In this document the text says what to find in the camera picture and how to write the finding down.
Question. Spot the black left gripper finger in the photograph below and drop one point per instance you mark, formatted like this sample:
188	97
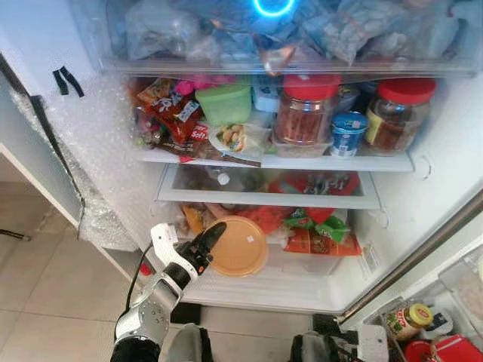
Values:
211	236

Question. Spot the orange lidded round container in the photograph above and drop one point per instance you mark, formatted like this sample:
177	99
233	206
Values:
241	249

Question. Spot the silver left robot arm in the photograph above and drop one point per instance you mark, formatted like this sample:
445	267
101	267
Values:
151	309

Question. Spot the clear fridge drawer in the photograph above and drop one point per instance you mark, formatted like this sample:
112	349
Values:
264	200

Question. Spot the glass fridge shelf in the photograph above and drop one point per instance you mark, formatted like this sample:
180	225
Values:
302	163

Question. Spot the red plastic bag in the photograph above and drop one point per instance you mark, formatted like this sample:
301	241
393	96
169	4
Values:
264	217

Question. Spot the grey robot left leg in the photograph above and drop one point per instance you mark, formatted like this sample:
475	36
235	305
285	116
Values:
185	348

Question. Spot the grey robot leg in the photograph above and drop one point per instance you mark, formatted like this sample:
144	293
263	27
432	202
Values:
308	351
185	348

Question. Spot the white snack bag food print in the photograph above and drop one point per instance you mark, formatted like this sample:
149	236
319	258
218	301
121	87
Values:
235	139

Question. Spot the orange snack packet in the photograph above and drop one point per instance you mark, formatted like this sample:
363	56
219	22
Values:
317	245

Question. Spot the clear crisper bin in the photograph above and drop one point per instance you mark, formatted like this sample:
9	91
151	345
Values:
317	264

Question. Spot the green snack packet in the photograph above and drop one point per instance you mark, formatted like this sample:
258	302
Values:
332	226

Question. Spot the red snack packet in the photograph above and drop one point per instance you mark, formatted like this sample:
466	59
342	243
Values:
170	113

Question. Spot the green plastic container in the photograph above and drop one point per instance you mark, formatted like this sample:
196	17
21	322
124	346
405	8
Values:
224	105

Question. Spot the bubble wrap sheet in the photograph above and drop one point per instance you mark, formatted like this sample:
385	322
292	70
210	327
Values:
90	158

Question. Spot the grey robot right leg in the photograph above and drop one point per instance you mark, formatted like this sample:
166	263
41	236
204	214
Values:
308	351

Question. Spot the large red lidded snack jar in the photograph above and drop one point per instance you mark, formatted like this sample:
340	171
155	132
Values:
306	117

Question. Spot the pink wrapped item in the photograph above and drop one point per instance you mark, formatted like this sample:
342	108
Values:
189	84

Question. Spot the blue white yoghurt cup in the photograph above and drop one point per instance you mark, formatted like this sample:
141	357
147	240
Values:
349	134

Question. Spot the clear freezer drawer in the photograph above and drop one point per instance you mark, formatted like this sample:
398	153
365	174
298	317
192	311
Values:
151	66

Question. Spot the white refrigerator door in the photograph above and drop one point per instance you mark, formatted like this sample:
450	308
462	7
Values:
453	241

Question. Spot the black tape strip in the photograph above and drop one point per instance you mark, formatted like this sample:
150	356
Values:
73	81
60	83

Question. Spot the frozen food bag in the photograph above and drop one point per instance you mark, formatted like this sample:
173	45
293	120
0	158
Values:
362	30
158	30

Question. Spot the red carton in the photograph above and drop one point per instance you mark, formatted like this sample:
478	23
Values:
456	351

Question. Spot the yellow lidded glass jar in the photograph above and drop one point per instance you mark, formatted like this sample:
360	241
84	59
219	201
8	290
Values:
407	323

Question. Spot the red lidded jar yellow label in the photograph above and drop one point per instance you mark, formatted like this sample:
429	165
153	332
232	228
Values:
400	124

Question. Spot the white refrigerator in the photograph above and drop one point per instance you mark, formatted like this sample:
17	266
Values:
445	136

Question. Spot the red round lid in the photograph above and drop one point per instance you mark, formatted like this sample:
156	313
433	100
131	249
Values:
419	352

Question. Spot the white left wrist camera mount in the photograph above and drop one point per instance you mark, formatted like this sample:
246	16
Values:
162	241

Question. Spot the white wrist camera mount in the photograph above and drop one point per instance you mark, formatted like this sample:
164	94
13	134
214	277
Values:
162	241
372	345

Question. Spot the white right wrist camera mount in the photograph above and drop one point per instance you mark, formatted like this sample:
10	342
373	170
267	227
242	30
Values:
372	345

